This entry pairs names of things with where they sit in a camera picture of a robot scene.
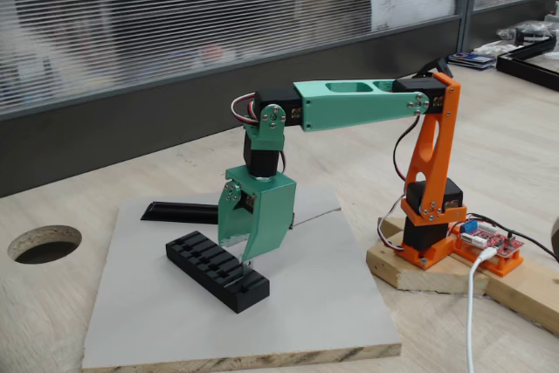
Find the black slotted holder block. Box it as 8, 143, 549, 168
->
164, 231, 271, 314

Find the grey flat board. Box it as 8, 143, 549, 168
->
81, 184, 403, 370

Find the light wooden bevelled block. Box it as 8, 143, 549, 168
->
365, 232, 491, 296

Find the glass partition with blinds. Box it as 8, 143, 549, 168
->
0, 0, 559, 110

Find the red controller circuit board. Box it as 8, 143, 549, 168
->
453, 218, 524, 259

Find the stack of blue cards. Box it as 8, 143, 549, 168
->
447, 52, 498, 71

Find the wooden beam with screws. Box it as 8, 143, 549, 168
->
377, 217, 559, 339

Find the white packet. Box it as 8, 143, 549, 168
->
473, 40, 517, 56

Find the clear plastic bag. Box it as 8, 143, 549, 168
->
496, 19, 559, 47

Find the long black rail profile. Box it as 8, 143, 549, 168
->
139, 200, 219, 226

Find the red white black servo wire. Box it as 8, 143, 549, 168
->
376, 192, 410, 254
230, 92, 259, 126

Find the white cable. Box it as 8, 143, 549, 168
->
465, 246, 499, 373

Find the black power wire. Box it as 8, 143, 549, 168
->
466, 213, 559, 263

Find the black rectangular frame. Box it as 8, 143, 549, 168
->
495, 36, 559, 93

